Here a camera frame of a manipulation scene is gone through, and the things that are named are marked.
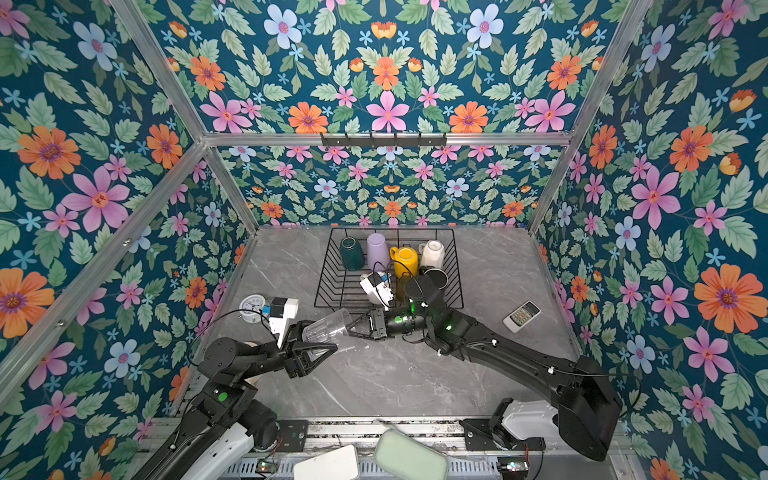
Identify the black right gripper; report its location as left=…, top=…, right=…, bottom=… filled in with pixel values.
left=344, top=310, right=434, bottom=345

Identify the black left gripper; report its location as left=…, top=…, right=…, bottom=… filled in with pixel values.
left=236, top=321, right=342, bottom=386

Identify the clear glass tumbler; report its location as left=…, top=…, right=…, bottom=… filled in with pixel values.
left=302, top=308, right=357, bottom=353

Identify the dark green mug cream inside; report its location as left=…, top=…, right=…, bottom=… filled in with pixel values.
left=339, top=236, right=365, bottom=271

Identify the lilac plastic cup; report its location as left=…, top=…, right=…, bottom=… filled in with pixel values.
left=366, top=233, right=390, bottom=272

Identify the yellow mug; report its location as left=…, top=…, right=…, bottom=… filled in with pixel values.
left=390, top=246, right=419, bottom=279

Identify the black mug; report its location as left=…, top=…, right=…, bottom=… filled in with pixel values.
left=423, top=267, right=448, bottom=290

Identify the white ceramic mug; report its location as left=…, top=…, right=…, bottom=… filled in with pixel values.
left=418, top=240, right=446, bottom=269

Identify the olive green glass tumbler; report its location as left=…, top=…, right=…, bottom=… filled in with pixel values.
left=396, top=274, right=412, bottom=304

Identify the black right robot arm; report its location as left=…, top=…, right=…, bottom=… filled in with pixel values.
left=346, top=275, right=623, bottom=461

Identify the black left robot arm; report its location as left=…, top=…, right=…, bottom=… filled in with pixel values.
left=133, top=337, right=338, bottom=480

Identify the small white round timer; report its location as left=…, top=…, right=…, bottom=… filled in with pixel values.
left=238, top=294, right=267, bottom=324

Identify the white rectangular box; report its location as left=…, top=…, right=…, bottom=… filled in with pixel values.
left=293, top=445, right=360, bottom=480

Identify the pale green rectangular box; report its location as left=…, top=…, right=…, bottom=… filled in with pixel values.
left=374, top=430, right=449, bottom=480

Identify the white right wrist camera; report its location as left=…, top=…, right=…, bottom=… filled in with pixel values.
left=360, top=271, right=394, bottom=310

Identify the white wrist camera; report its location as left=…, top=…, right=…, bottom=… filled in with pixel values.
left=360, top=271, right=394, bottom=310
left=262, top=297, right=299, bottom=348

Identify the black wire dish rack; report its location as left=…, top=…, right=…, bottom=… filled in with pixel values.
left=314, top=227, right=464, bottom=314

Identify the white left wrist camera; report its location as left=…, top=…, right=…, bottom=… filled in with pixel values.
left=262, top=297, right=299, bottom=348

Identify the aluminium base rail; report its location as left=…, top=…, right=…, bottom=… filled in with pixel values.
left=197, top=415, right=631, bottom=457

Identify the black wall hook rail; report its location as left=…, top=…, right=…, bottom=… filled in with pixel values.
left=320, top=133, right=448, bottom=148

